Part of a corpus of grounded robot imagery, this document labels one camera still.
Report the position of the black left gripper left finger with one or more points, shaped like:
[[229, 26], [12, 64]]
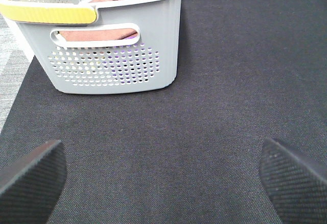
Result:
[[31, 187]]

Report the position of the brown towel in basket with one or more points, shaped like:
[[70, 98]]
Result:
[[98, 35]]

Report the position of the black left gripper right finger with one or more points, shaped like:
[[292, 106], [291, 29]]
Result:
[[294, 183]]

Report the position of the black fabric table mat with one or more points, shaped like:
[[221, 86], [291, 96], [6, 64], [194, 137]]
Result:
[[188, 153]]

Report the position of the grey perforated plastic basket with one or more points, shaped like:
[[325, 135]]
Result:
[[146, 62]]

